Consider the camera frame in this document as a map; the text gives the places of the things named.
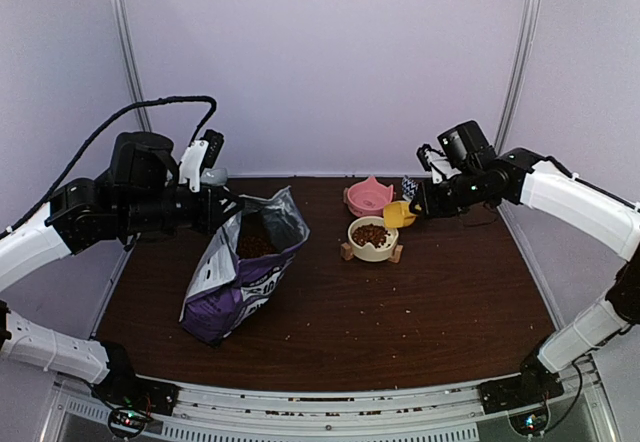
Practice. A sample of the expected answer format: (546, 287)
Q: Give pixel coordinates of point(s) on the yellow plastic food scoop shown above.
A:
(397, 215)

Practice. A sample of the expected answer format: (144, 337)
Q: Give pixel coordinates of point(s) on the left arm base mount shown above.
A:
(131, 412)

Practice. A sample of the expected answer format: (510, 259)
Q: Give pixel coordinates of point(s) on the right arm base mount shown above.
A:
(520, 402)

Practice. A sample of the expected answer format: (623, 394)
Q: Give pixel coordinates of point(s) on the cream cat-ear pet bowl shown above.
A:
(392, 239)

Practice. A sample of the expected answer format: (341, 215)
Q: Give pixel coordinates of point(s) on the aluminium corner post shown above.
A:
(127, 50)
(527, 31)

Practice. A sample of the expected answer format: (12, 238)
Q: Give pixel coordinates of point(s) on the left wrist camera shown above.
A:
(199, 155)

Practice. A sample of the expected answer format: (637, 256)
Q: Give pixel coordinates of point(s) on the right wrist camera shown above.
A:
(436, 163)

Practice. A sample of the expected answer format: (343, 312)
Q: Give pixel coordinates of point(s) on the purple pet food bag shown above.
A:
(227, 287)

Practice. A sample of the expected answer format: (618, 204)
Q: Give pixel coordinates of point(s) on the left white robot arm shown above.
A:
(143, 191)

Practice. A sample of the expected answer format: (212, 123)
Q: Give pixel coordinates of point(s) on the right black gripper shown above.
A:
(429, 205)

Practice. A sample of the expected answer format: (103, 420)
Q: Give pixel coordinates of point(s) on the right aluminium corner post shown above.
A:
(527, 31)

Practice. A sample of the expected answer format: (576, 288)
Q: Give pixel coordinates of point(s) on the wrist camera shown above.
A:
(436, 163)
(199, 155)

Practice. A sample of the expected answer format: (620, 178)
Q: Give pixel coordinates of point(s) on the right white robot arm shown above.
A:
(461, 304)

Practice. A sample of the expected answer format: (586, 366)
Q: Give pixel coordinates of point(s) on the brown kibble in cream bowl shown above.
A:
(373, 234)

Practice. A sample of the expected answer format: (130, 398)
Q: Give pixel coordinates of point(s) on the wooden bowl stand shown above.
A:
(368, 253)

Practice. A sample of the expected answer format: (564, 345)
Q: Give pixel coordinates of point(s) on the front aluminium frame rail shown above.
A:
(452, 412)

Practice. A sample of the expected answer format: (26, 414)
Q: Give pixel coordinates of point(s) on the pink cat-ear pet bowl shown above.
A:
(368, 197)

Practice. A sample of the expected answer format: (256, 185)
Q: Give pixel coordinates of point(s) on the left aluminium corner post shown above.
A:
(127, 50)

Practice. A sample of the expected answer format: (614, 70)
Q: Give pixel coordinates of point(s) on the blue white patterned bowl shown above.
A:
(411, 188)

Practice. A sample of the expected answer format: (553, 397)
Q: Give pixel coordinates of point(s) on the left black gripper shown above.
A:
(209, 214)

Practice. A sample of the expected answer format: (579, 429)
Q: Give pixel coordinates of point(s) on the light green ribbed bowl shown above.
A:
(214, 176)

